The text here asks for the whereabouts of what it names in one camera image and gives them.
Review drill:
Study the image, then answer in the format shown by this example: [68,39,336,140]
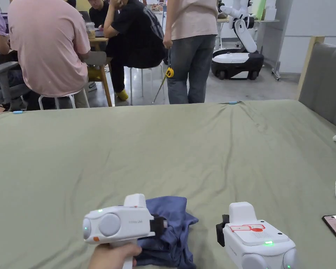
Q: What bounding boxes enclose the wooden table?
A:
[85,22,113,108]

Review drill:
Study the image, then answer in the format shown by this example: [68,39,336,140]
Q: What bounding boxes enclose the dark blue shirt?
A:
[135,196,200,269]

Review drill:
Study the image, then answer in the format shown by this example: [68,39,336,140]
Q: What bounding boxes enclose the bed with pale green sheet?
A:
[0,99,336,269]

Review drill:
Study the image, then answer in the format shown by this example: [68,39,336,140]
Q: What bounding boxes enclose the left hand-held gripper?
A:
[82,193,169,269]

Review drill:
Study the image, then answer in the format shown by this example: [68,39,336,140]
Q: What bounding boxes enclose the white wheeled robot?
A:
[211,0,265,81]

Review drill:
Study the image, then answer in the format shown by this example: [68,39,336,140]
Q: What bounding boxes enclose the grey padded headboard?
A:
[298,42,336,130]

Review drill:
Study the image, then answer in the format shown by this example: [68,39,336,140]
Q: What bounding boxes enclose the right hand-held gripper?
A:
[216,201,298,269]

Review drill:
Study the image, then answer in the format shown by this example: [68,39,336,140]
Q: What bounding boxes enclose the person's left hand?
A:
[88,243,143,269]

